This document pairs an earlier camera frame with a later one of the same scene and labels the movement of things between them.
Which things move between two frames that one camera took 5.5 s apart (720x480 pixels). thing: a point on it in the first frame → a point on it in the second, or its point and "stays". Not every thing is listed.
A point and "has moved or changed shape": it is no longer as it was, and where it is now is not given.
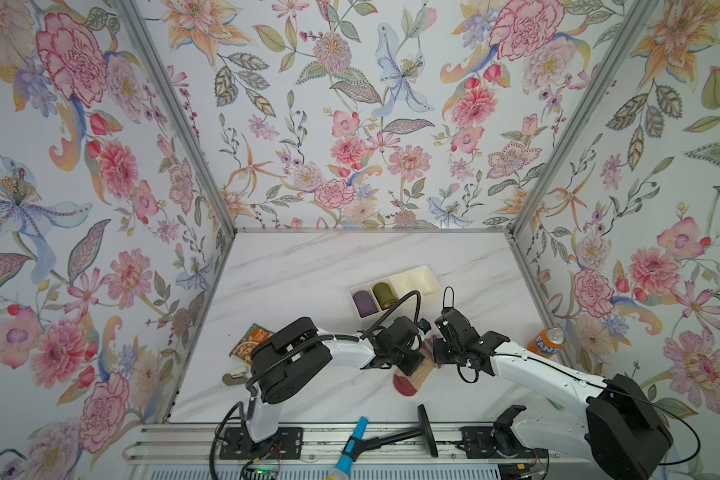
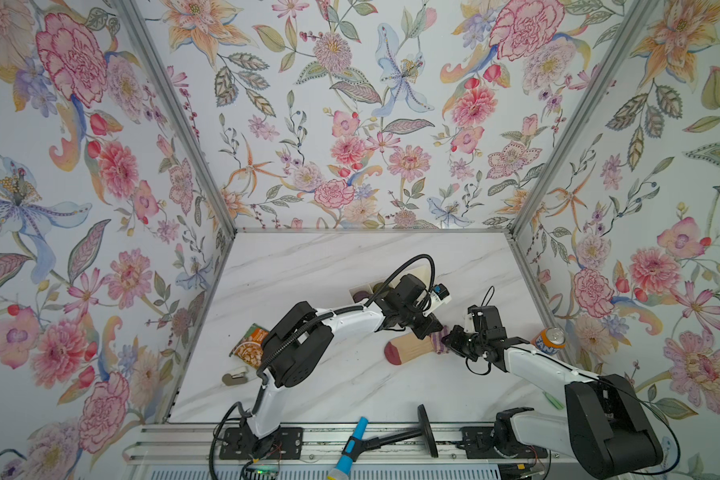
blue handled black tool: [358, 443] stays
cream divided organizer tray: [421, 278] stays
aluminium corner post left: [193, 134] stays
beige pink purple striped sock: [409, 385] has moved or changed shape
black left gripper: [416, 358] → [424, 328]
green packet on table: [254, 335] stays
